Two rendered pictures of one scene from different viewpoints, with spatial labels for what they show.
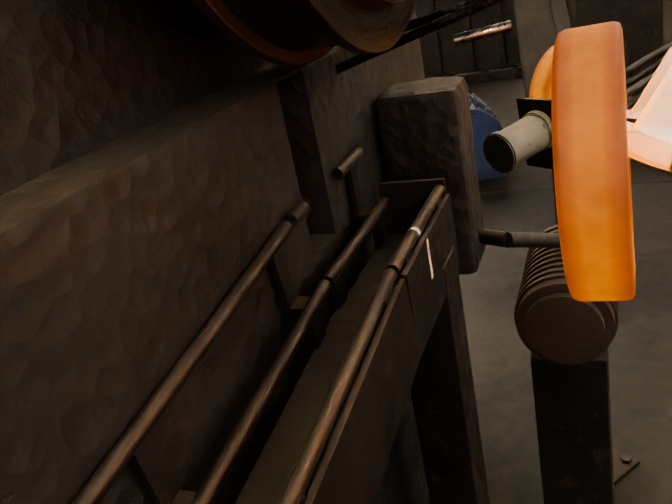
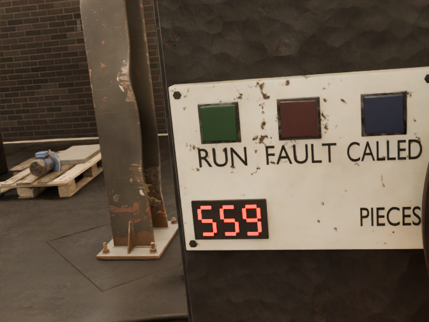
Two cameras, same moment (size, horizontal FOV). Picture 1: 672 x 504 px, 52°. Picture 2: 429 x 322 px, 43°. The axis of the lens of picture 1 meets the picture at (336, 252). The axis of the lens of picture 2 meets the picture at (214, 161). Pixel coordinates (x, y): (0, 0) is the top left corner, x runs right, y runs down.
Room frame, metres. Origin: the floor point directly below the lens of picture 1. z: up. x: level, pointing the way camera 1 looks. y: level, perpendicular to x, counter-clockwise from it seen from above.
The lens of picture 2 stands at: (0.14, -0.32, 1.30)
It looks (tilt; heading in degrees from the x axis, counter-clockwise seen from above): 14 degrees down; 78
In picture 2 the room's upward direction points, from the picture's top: 5 degrees counter-clockwise
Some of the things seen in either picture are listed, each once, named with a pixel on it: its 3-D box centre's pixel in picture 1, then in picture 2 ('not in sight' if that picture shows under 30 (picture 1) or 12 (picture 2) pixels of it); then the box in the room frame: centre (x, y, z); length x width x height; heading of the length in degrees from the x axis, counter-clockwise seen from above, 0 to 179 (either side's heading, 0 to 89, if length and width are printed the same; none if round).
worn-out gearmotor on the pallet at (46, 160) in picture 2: not in sight; (50, 160); (-0.26, 4.63, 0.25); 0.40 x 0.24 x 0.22; 65
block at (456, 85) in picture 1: (430, 179); not in sight; (0.82, -0.14, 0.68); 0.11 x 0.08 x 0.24; 65
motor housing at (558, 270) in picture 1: (575, 405); not in sight; (0.85, -0.31, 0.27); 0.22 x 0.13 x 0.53; 155
